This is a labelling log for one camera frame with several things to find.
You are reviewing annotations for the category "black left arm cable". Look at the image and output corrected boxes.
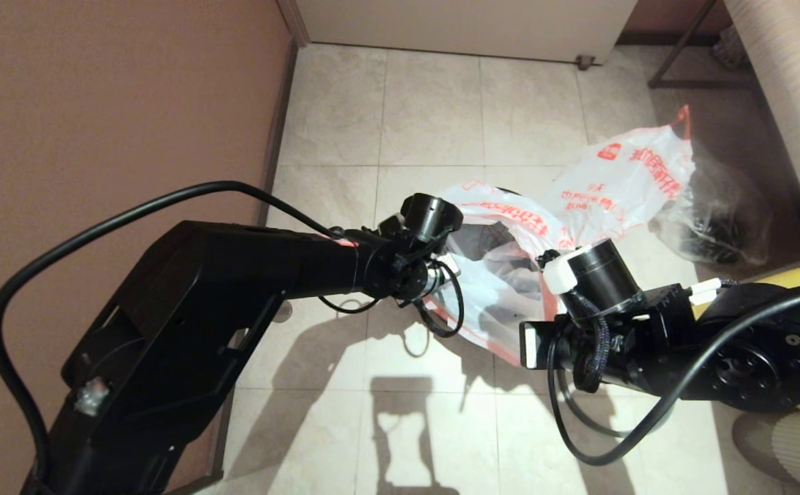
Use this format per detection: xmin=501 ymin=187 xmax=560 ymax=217
xmin=0 ymin=180 xmax=466 ymax=495

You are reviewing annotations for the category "yellow fabric bag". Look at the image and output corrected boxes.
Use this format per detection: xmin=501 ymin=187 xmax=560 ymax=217
xmin=692 ymin=261 xmax=800 ymax=415

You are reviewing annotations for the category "white door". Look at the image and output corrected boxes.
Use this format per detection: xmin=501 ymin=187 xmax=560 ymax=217
xmin=296 ymin=0 xmax=640 ymax=68

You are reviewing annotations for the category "grey trash can ring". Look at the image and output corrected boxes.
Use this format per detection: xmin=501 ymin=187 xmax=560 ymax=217
xmin=557 ymin=385 xmax=677 ymax=439

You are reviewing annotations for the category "white red-printed plastic bag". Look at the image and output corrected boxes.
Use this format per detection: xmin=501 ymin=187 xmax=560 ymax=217
xmin=424 ymin=180 xmax=579 ymax=366
xmin=544 ymin=104 xmax=696 ymax=245

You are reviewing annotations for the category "dark metal furniture frame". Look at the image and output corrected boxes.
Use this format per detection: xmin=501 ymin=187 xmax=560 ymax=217
xmin=646 ymin=0 xmax=751 ymax=90

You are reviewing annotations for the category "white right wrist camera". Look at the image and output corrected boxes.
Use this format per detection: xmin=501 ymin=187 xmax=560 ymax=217
xmin=536 ymin=249 xmax=593 ymax=295

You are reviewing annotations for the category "beige striped upholstered seat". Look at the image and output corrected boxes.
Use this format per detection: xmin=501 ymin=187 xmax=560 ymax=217
xmin=720 ymin=0 xmax=800 ymax=247

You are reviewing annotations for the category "grey ribbed round object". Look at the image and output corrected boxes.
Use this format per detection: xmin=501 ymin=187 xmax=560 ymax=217
xmin=730 ymin=409 xmax=800 ymax=495

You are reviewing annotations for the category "small woven basket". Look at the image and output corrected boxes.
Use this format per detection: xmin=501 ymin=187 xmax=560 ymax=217
xmin=711 ymin=31 xmax=744 ymax=72

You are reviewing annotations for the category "clear bag with dark contents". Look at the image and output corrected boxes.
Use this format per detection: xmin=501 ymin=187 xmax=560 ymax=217
xmin=658 ymin=162 xmax=770 ymax=267

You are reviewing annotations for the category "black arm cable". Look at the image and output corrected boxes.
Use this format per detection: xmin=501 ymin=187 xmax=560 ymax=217
xmin=546 ymin=276 xmax=800 ymax=467
xmin=0 ymin=180 xmax=466 ymax=495

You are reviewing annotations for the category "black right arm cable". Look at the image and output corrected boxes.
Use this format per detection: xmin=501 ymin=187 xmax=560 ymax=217
xmin=546 ymin=276 xmax=800 ymax=467

